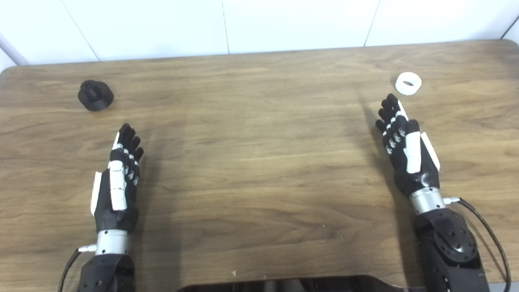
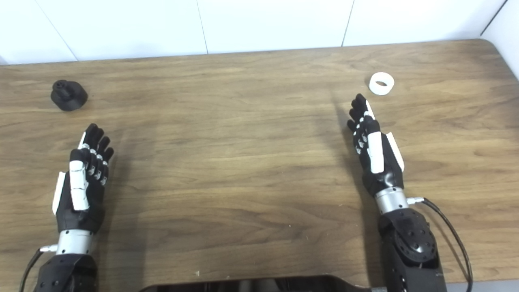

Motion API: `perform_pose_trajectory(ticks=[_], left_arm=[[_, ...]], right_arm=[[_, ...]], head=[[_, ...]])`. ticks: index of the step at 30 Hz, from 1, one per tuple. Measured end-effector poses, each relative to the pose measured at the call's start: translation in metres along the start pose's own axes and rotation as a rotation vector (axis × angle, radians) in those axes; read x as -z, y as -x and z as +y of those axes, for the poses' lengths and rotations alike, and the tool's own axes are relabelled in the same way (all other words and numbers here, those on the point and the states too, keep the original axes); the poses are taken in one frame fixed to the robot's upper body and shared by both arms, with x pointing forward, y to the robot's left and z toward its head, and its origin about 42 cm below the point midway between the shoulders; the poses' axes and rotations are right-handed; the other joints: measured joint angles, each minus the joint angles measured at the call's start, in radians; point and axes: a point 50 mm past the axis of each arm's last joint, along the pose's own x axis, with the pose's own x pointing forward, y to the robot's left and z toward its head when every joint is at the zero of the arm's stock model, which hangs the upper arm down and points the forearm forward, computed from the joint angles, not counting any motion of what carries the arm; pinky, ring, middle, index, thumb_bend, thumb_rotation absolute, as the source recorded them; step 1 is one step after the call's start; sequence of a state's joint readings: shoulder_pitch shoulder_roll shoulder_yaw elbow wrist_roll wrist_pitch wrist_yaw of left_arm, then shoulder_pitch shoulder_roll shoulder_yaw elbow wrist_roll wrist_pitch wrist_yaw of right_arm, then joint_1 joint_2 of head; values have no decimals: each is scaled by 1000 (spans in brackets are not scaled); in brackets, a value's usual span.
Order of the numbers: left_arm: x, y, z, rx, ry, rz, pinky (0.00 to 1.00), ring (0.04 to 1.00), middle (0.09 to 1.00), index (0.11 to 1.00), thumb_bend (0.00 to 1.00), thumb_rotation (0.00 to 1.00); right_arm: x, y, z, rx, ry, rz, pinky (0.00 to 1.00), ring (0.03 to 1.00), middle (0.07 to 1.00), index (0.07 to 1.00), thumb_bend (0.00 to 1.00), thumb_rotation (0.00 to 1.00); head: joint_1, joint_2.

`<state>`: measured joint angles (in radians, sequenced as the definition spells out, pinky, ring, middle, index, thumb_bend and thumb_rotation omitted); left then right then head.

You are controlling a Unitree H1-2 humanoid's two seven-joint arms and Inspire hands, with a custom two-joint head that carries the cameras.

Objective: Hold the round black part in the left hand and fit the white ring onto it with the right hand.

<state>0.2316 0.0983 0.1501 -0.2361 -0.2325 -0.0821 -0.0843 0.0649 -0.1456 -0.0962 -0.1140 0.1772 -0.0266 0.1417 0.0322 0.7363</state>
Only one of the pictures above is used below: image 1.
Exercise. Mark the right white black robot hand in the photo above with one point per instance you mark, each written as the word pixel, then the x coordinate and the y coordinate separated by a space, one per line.
pixel 413 162

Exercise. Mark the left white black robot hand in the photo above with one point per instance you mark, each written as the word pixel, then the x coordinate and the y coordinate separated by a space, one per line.
pixel 117 190

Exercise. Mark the round black part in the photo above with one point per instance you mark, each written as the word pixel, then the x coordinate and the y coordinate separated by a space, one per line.
pixel 97 99

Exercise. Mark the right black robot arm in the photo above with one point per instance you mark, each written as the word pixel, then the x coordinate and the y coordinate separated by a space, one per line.
pixel 450 247

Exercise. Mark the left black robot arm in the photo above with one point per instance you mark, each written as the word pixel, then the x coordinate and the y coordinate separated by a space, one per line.
pixel 107 271

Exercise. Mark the black robot torso edge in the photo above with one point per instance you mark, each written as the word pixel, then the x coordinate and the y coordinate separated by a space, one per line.
pixel 308 285

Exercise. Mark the gray wall corner post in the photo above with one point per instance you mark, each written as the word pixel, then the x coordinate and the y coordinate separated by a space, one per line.
pixel 12 50

